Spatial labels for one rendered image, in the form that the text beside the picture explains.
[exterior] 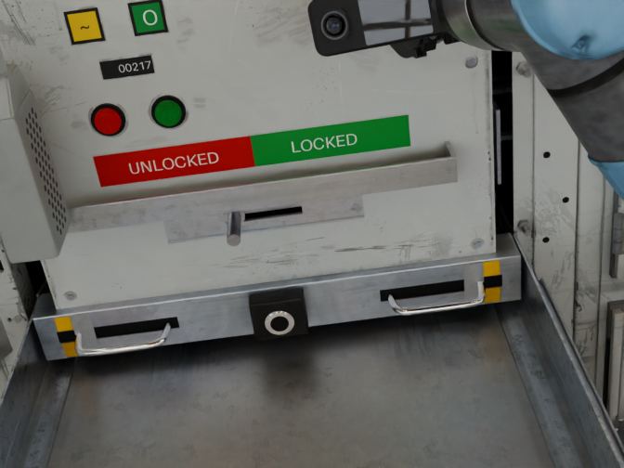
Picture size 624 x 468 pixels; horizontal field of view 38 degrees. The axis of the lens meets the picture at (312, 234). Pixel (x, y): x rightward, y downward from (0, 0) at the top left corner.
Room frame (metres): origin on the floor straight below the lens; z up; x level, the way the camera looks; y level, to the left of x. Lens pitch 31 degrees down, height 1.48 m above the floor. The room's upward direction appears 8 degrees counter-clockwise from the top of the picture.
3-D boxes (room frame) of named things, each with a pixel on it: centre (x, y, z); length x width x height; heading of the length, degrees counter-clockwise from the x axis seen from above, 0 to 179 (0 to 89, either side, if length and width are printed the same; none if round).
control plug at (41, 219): (0.78, 0.26, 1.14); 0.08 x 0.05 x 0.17; 179
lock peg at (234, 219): (0.82, 0.08, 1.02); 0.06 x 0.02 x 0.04; 179
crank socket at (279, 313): (0.82, 0.05, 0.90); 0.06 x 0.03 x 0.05; 89
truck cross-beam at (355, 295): (0.86, 0.05, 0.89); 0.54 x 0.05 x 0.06; 89
